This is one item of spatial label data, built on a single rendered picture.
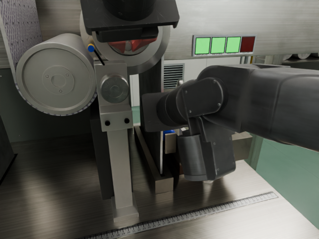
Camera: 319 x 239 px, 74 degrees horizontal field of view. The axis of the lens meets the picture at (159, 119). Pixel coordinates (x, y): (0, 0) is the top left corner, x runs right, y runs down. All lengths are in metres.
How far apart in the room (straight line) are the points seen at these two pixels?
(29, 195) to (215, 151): 0.46
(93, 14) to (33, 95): 0.21
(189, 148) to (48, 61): 0.26
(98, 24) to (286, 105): 0.19
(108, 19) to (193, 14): 0.55
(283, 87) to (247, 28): 0.71
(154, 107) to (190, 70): 3.05
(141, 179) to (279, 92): 0.44
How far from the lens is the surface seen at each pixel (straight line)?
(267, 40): 0.94
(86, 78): 0.39
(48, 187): 0.60
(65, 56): 0.38
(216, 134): 0.26
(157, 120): 0.36
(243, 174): 0.61
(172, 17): 0.26
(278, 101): 0.18
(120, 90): 0.30
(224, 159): 0.27
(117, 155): 0.40
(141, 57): 0.38
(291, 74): 0.18
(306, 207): 2.03
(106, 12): 0.25
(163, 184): 0.50
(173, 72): 3.29
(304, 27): 1.05
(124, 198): 0.47
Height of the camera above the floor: 1.27
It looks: 25 degrees down
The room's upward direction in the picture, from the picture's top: straight up
